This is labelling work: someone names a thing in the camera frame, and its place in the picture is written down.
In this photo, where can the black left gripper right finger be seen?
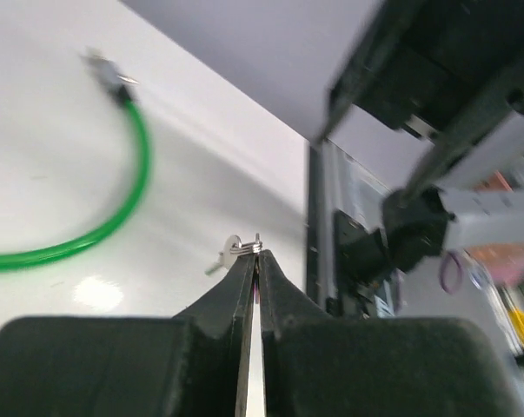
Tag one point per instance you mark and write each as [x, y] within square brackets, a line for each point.
[318, 365]

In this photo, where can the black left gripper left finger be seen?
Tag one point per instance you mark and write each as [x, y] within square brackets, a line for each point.
[195, 363]

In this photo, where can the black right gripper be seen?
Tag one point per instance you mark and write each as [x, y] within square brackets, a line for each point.
[429, 64]

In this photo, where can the keys of red lock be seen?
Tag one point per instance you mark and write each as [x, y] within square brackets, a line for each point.
[233, 248]

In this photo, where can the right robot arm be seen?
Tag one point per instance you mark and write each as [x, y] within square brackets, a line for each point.
[414, 226]

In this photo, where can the green cable lock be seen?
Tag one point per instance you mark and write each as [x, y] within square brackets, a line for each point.
[119, 88]

